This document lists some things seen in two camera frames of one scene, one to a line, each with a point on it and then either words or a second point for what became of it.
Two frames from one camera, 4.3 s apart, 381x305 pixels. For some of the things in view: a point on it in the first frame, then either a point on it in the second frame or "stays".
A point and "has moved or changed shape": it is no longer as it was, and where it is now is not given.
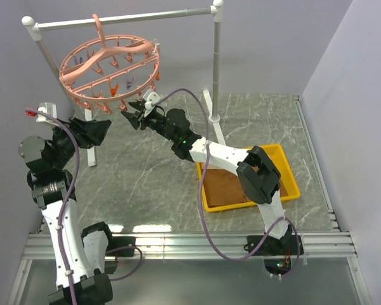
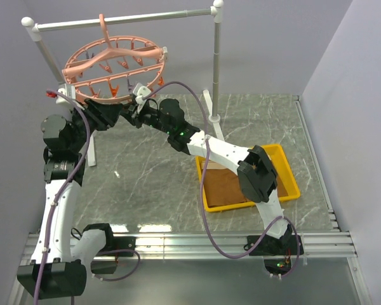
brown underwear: [221, 187] stays
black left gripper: [92, 132] → [102, 115]
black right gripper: [133, 119] stays
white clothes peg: [155, 44] → [165, 53]
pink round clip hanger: [110, 71] has moved or changed shape
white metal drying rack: [215, 10] stays
